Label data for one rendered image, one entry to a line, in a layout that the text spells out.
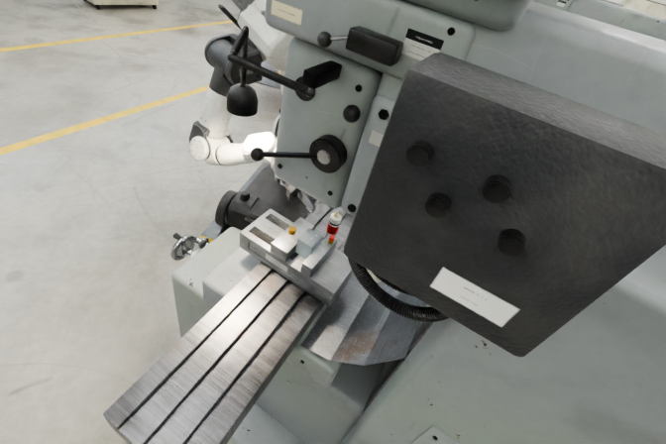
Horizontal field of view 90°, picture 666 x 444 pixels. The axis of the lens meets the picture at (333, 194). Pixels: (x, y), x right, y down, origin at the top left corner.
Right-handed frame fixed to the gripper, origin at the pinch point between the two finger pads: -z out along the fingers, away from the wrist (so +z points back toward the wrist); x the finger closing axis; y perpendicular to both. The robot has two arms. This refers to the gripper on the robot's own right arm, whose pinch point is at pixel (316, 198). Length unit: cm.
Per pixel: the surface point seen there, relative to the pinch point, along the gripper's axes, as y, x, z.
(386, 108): -35.2, -5.3, -16.3
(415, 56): -43.9, -4.7, -17.8
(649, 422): -16, 6, -67
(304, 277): 24.6, -3.0, -6.7
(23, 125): 128, -83, 275
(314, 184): -12.5, -7.8, -6.8
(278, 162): -13.2, -11.8, 1.9
